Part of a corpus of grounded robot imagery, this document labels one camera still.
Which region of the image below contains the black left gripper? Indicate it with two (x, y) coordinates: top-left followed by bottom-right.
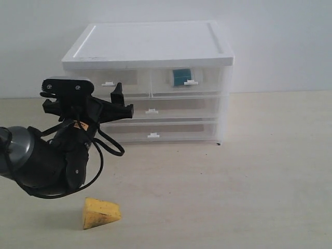
(43, 82), (134, 130)

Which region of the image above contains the white capped blue bottle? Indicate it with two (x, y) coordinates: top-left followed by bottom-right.
(171, 68), (194, 87)

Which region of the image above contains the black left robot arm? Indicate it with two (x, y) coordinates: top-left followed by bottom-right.
(1, 78), (134, 199)

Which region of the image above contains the clear bottom wide drawer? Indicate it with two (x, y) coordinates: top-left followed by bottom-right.
(101, 121), (223, 143)

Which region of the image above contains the clear wide drawer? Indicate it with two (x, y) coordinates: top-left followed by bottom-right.
(121, 96), (220, 122)
(101, 121), (223, 143)

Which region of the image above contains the white plastic drawer cabinet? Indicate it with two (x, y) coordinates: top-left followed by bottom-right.
(62, 21), (234, 144)

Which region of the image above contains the clear middle wide drawer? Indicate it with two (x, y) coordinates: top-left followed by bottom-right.
(121, 96), (220, 122)

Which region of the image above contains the yellow wedge sponge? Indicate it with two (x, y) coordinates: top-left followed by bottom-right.
(82, 198), (121, 230)

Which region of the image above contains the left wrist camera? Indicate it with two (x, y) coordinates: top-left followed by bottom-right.
(40, 77), (94, 99)

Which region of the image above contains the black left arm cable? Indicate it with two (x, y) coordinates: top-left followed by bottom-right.
(25, 124), (126, 200)

